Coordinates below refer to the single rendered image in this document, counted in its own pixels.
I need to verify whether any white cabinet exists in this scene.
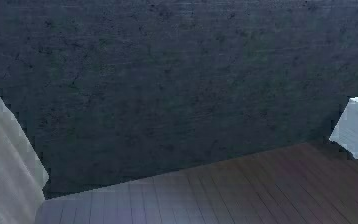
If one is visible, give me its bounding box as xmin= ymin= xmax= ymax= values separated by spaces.
xmin=329 ymin=94 xmax=358 ymax=160

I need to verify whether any pale grey cloth-covered bed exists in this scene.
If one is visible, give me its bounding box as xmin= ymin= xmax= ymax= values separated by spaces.
xmin=0 ymin=83 xmax=50 ymax=224

